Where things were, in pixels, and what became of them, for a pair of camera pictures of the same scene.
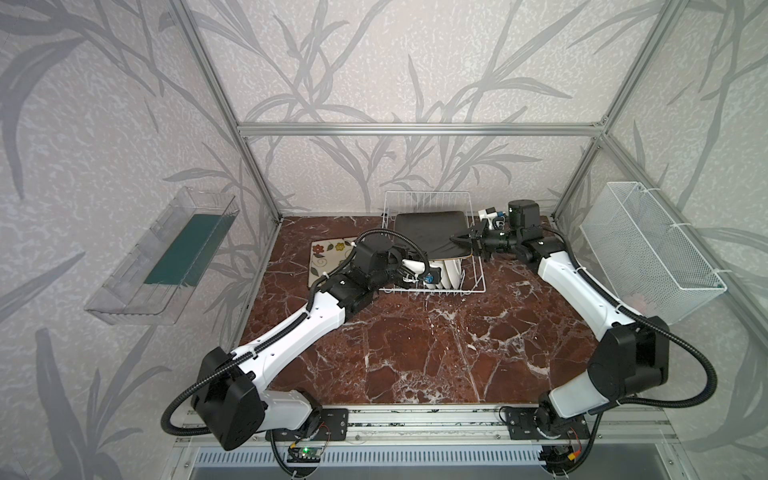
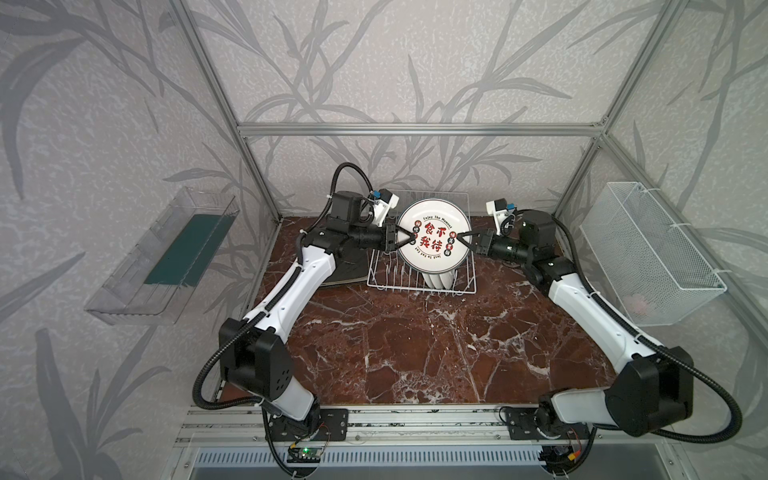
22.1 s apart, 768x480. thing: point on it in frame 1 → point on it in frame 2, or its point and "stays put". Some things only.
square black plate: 433,231 → 351,262
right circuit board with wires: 559,458 stays put
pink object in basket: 637,302 stays put
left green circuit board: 304,454 stays put
